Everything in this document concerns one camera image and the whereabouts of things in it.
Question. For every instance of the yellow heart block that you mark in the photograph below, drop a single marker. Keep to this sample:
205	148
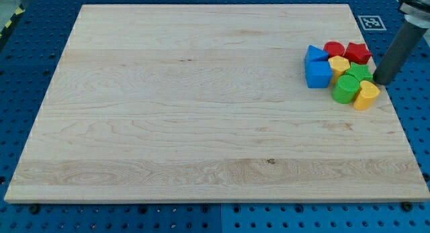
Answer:
366	95

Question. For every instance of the large wooden board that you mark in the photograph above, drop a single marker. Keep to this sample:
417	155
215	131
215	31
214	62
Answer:
208	104

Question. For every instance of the blue cube block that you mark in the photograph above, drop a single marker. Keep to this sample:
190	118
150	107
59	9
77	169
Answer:
318	74

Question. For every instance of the blue triangle block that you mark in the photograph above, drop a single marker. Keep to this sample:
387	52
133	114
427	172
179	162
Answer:
315	54

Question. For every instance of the yellow hexagon block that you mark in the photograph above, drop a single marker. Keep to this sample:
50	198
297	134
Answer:
339	65

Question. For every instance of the green cylinder block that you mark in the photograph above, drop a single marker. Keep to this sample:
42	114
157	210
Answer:
345	89

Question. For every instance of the red cylinder block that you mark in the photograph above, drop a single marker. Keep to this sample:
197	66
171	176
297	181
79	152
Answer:
334	48

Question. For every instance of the green star block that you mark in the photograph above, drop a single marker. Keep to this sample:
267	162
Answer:
360	71

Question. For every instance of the red star block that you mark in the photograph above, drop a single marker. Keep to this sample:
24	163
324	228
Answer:
357	53

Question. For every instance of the white fiducial marker tag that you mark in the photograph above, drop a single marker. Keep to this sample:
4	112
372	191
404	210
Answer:
371	23

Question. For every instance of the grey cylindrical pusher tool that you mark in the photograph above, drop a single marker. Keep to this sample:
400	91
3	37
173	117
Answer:
396	55

